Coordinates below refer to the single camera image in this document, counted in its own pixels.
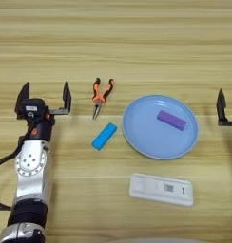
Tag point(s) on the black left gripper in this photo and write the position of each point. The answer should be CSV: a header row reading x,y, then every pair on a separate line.
x,y
42,129

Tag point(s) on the purple rectangular block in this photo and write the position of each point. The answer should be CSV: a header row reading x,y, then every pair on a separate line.
x,y
171,120

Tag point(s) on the white rectangular remote device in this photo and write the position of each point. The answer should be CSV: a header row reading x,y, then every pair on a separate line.
x,y
146,188

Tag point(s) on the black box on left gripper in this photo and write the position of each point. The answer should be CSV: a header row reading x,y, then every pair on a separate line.
x,y
32,104

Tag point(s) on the orange black needle-nose pliers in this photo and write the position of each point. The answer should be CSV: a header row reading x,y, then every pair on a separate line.
x,y
99,98

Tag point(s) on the light blue rectangular block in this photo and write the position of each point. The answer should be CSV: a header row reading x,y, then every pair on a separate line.
x,y
104,136

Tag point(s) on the light blue round plate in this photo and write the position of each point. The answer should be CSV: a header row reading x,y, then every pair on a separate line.
x,y
146,136

